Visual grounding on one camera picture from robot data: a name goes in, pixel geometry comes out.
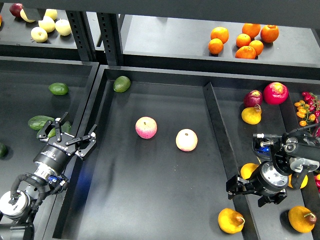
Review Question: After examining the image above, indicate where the pale yellow apple partly hidden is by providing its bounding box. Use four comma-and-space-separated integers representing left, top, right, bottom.
20, 9, 35, 23

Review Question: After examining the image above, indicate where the orange bottom front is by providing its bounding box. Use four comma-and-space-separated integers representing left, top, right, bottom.
235, 45, 256, 60

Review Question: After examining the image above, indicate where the pale yellow apple front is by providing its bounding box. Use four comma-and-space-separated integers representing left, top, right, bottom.
30, 27, 48, 43

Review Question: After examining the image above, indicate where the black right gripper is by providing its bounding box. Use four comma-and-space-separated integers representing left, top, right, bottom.
226, 161, 289, 207

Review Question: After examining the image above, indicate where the pale yellow apple middle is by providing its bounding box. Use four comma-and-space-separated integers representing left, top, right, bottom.
38, 16, 56, 33

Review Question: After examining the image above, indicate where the black centre tray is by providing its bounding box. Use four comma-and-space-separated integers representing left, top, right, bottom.
42, 64, 261, 240

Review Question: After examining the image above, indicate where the yellow pear near red apples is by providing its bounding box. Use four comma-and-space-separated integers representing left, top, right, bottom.
241, 104, 262, 125

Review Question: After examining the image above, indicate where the green avocado in centre tray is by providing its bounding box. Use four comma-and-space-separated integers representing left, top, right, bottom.
113, 75, 131, 93

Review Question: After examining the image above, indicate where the yellow pear bottom right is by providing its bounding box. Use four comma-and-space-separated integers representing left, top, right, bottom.
288, 205, 317, 233

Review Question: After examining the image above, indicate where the green avocado left middle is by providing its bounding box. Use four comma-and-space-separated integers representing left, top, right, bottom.
36, 128, 56, 139

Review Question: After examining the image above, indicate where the orange right middle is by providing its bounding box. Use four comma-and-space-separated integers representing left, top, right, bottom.
249, 40, 264, 56

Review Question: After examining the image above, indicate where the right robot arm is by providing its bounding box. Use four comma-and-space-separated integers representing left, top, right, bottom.
226, 126, 320, 207

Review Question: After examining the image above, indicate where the dark red apple on shelf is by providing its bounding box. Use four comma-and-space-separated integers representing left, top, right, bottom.
9, 3, 23, 18

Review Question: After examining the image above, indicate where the orange top left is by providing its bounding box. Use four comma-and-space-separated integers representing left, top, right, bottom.
210, 26, 229, 44

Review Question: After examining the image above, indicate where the pale yellow apple back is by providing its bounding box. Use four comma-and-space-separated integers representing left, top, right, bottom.
44, 8, 58, 21

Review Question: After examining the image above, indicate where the pink red apple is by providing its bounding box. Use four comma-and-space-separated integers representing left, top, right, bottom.
135, 116, 158, 139

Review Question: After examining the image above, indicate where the yellow pear with brown stem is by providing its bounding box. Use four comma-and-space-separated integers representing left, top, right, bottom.
217, 208, 246, 234

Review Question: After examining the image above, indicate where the green avocado upper left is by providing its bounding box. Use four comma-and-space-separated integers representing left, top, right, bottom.
48, 82, 69, 96

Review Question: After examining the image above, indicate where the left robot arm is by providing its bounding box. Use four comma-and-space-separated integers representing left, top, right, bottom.
0, 112, 97, 240

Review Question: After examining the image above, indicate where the orange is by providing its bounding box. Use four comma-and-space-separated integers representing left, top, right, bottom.
235, 45, 256, 60
249, 40, 264, 56
260, 25, 280, 43
236, 33, 252, 48
210, 26, 229, 44
242, 23, 261, 39
208, 38, 224, 55

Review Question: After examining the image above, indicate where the orange centre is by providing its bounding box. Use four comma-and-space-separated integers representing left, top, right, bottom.
236, 33, 252, 48

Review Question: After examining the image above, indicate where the black shelf upright post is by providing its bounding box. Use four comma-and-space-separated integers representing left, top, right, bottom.
96, 12, 124, 66

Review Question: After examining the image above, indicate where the dark avocado at left edge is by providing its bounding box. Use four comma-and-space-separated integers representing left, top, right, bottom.
0, 142, 8, 158

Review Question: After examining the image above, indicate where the bright red apple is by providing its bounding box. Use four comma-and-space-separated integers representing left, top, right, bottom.
262, 82, 289, 105

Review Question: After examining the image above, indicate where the green avocado left top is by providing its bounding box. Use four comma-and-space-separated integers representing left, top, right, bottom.
27, 115, 54, 130

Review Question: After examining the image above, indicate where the dark avocado by tray wall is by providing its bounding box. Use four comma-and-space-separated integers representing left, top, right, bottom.
61, 121, 72, 134

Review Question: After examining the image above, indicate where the black right tray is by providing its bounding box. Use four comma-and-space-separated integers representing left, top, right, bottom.
203, 82, 320, 240

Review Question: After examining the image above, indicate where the orange top right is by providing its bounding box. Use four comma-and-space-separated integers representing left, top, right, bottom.
260, 25, 280, 43

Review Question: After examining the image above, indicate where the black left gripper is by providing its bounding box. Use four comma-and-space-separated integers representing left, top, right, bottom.
33, 112, 97, 176

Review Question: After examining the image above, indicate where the orange lower left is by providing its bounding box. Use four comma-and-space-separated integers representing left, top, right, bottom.
208, 38, 224, 55

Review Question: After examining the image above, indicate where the orange top middle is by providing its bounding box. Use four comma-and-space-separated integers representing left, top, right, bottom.
242, 23, 261, 39

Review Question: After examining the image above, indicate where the pale yellow pink apple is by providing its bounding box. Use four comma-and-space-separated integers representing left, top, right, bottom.
175, 128, 198, 152

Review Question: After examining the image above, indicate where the cherry tomato bunch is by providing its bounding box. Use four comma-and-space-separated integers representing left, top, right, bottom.
294, 91, 320, 127

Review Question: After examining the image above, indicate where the red chili pepper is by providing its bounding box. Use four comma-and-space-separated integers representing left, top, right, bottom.
312, 118, 320, 138

